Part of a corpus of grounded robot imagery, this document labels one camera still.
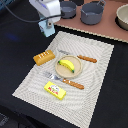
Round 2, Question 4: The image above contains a yellow toy banana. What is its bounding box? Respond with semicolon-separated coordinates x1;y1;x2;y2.
58;60;75;73

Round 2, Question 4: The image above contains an orange bread loaf toy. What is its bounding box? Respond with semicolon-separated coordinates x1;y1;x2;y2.
33;50;55;66

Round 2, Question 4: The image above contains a yellow butter box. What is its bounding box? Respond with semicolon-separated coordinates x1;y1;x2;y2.
44;81;66;100

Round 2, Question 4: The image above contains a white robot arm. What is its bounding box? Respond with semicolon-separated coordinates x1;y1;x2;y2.
29;0;61;23

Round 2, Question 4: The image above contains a round wooden plate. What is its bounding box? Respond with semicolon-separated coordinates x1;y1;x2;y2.
55;55;82;78

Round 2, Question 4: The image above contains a beige woven placemat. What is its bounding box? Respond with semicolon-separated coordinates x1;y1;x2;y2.
13;31;114;128

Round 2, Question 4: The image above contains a dark grey pot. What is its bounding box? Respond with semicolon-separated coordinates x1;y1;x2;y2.
81;0;106;25

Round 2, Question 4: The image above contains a salmon pink board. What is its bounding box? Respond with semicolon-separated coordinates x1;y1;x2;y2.
56;1;128;43

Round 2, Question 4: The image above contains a beige bowl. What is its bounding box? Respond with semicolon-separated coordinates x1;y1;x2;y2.
116;4;128;30

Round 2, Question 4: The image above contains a fork with wooden handle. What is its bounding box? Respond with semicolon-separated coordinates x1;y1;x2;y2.
43;72;84;90

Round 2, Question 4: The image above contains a knife with wooden handle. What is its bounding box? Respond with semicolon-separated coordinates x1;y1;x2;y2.
58;50;97;63

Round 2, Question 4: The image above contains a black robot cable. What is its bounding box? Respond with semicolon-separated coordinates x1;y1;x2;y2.
0;0;62;24

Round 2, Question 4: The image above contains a grey pan with handle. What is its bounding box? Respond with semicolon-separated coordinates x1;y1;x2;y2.
60;1;77;19

